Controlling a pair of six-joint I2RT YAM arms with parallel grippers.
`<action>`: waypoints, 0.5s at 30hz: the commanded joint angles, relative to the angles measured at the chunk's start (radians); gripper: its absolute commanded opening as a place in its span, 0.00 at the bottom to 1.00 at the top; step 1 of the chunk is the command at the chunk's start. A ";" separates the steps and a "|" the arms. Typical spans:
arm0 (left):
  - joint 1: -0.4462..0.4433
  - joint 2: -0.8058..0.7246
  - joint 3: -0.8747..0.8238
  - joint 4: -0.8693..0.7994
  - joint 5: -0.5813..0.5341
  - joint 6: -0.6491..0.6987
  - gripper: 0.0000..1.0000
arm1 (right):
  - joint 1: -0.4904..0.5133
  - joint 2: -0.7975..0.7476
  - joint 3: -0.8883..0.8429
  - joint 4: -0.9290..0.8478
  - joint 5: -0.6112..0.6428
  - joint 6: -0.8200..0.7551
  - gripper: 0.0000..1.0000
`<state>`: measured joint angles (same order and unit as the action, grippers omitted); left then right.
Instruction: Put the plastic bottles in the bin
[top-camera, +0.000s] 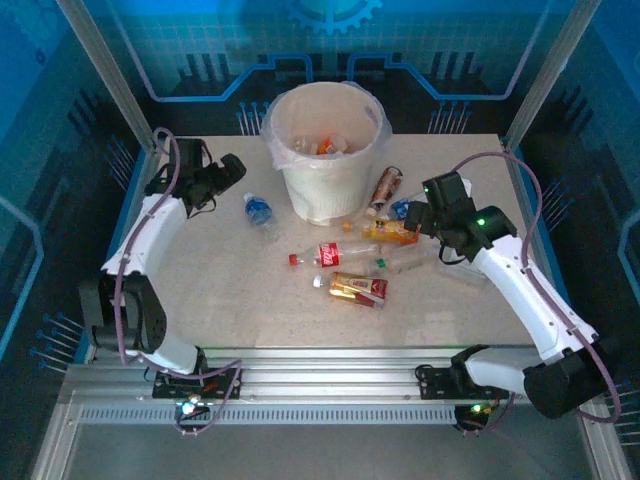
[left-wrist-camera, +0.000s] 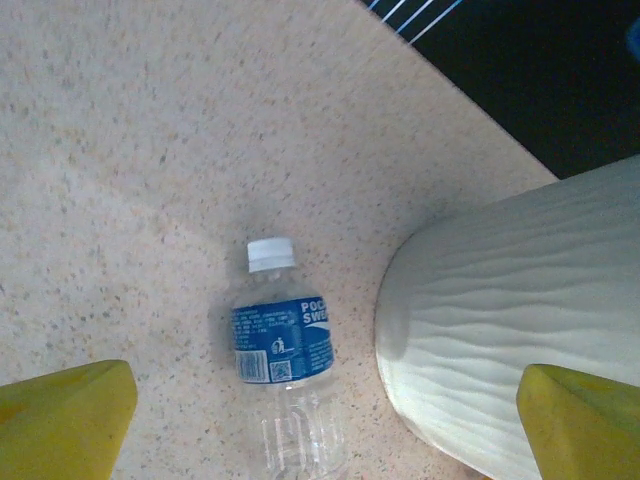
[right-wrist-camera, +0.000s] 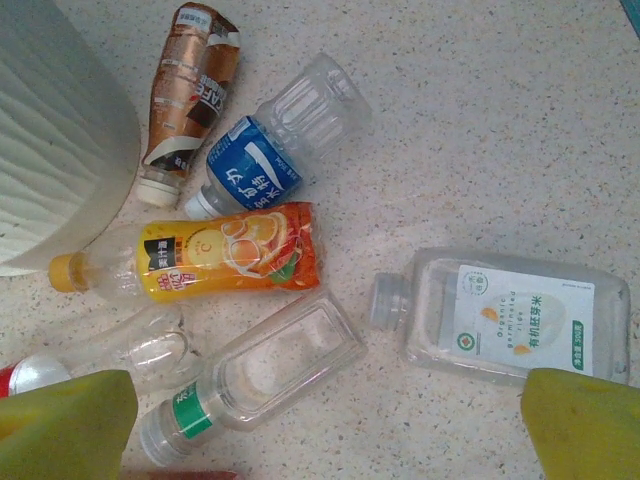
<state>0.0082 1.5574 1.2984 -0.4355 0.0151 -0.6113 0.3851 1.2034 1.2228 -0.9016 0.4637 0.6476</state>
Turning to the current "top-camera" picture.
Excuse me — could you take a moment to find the orange yellow label juice bottle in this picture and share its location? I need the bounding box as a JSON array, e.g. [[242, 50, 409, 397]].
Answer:
[[342, 218, 422, 246]]

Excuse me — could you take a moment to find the green collar clear bottle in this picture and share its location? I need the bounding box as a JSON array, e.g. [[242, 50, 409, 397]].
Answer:
[[367, 247, 441, 276]]

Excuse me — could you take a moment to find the small blue label water bottle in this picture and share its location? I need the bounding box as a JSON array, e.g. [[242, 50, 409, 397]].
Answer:
[[242, 192, 282, 242]]

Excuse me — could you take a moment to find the brown label plastic bottle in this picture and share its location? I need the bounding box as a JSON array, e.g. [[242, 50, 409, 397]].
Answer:
[[364, 166, 404, 217]]

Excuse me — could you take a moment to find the clear square plastic bottle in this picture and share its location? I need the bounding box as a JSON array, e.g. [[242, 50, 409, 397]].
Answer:
[[439, 247, 491, 287]]

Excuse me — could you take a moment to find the red gold tea bottle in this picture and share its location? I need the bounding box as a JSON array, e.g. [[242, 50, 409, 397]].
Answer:
[[312, 271, 390, 310]]

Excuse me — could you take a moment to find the red label cola bottle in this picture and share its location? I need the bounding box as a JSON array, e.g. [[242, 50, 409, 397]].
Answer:
[[288, 240, 381, 269]]

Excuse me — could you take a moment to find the clear plastic bin liner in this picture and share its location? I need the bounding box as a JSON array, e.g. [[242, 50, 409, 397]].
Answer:
[[259, 79, 394, 174]]

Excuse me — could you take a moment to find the white plastic bin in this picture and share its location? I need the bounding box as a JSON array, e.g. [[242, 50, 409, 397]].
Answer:
[[272, 82, 391, 227]]

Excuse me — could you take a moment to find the white cap blue label bottle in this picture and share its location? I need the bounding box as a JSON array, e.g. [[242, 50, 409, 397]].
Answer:
[[387, 192, 426, 221]]

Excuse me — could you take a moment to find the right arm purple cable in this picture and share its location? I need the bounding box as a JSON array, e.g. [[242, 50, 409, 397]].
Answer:
[[449, 151, 623, 435]]

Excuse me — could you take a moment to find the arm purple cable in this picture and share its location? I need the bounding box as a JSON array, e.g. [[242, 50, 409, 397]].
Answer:
[[112, 127, 245, 437], [449, 151, 623, 435]]

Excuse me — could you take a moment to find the aluminium frame post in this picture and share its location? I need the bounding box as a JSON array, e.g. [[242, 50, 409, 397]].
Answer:
[[54, 0, 162, 154], [503, 0, 604, 149]]

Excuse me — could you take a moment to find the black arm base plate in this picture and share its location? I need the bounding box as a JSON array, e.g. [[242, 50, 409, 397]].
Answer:
[[152, 367, 244, 400], [415, 363, 509, 401]]

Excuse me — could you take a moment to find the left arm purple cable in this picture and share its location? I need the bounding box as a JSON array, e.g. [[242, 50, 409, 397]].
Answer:
[[112, 127, 245, 437]]

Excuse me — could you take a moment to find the aluminium mounting rail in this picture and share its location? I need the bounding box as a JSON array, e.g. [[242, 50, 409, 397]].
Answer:
[[64, 346, 601, 407]]

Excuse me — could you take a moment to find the slotted grey cable duct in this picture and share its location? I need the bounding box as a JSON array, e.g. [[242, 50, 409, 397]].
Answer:
[[79, 403, 461, 427]]

